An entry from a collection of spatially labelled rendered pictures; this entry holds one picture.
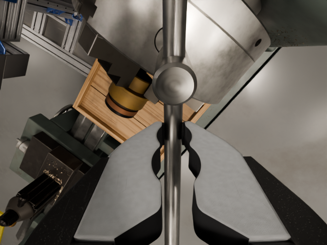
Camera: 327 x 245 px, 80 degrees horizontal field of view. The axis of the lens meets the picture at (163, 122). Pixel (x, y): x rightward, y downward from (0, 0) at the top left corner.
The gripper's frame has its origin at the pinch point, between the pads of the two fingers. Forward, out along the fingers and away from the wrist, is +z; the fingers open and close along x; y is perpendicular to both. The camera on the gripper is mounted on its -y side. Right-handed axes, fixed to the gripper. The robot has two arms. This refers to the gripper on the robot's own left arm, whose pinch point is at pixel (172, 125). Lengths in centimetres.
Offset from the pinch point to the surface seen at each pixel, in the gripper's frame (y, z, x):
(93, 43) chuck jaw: -2.8, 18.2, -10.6
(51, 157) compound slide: 33, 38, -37
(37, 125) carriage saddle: 29, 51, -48
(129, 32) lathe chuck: -4.5, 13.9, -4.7
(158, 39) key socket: -3.8, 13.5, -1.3
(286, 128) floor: 68, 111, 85
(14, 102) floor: 67, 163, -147
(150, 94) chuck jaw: 7.8, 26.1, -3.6
